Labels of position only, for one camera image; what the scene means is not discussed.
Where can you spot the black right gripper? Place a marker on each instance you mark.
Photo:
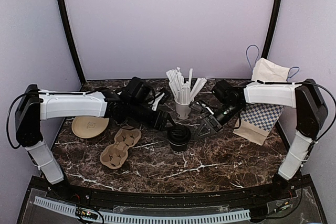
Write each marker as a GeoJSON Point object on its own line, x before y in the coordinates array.
{"type": "Point", "coordinates": [213, 130]}

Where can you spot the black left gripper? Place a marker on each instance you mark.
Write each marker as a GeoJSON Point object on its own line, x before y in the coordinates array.
{"type": "Point", "coordinates": [160, 125]}

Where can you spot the black coffee cup lid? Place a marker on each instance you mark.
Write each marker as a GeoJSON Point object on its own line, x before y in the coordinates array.
{"type": "Point", "coordinates": [179, 134]}

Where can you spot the black paper coffee cup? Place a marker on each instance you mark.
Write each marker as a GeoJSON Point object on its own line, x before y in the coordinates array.
{"type": "Point", "coordinates": [178, 148]}

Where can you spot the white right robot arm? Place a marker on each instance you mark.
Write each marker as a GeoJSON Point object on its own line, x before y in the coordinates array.
{"type": "Point", "coordinates": [305, 119]}

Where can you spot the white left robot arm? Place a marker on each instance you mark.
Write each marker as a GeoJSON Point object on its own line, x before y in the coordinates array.
{"type": "Point", "coordinates": [36, 105]}

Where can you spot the white cup holding straws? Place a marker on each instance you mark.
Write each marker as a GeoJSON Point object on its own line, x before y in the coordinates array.
{"type": "Point", "coordinates": [182, 110]}

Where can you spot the bundle of wrapped straws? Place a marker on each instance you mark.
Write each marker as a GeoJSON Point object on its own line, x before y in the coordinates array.
{"type": "Point", "coordinates": [182, 90]}

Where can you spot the brown pulp cup carrier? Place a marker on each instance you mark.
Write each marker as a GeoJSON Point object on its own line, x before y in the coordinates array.
{"type": "Point", "coordinates": [114, 155]}

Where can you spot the checkered paper bag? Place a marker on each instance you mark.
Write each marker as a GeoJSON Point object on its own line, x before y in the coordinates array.
{"type": "Point", "coordinates": [256, 121]}

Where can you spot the beige round plate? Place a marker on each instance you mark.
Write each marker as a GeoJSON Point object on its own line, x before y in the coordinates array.
{"type": "Point", "coordinates": [88, 126]}

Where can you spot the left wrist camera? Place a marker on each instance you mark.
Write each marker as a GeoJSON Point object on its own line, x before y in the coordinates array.
{"type": "Point", "coordinates": [137, 90]}

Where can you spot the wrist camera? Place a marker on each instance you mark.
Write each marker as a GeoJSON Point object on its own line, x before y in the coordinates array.
{"type": "Point", "coordinates": [223, 92]}
{"type": "Point", "coordinates": [137, 90]}

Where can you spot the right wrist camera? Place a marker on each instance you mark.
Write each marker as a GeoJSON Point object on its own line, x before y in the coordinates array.
{"type": "Point", "coordinates": [223, 92]}

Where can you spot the black front rail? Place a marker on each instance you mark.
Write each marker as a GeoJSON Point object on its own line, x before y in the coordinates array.
{"type": "Point", "coordinates": [250, 197]}

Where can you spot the white slotted cable duct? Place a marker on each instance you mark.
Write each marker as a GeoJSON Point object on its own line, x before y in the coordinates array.
{"type": "Point", "coordinates": [140, 215]}

